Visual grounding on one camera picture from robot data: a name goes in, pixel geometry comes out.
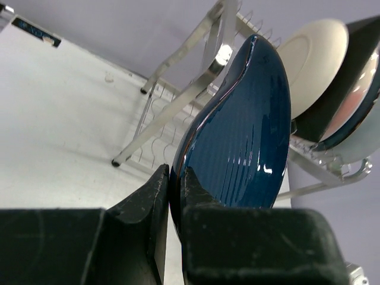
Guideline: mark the green square plate dark rim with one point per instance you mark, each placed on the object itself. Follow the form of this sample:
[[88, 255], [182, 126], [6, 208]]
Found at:
[[363, 39]]

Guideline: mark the black left gripper left finger pad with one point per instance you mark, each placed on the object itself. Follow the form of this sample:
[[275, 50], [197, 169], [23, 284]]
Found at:
[[128, 245]]

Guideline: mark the cream round plate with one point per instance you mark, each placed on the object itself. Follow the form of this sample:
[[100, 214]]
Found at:
[[312, 57]]

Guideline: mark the red and teal floral plate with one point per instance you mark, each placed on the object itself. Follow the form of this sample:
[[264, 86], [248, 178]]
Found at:
[[362, 142]]

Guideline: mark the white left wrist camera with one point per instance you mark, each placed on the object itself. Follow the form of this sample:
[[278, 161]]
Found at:
[[356, 274]]

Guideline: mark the dark blue leaf-shaped dish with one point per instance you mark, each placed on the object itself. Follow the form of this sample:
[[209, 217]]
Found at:
[[238, 144]]

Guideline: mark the left corner table label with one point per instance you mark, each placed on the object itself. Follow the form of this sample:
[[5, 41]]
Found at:
[[36, 32]]

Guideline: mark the two-tier steel dish rack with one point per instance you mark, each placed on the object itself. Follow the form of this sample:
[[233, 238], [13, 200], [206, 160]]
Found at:
[[218, 29]]

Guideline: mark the cream and pink plate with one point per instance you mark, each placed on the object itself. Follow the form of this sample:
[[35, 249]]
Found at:
[[355, 97]]

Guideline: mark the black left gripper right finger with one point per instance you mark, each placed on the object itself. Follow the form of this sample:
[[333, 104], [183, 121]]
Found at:
[[223, 245]]

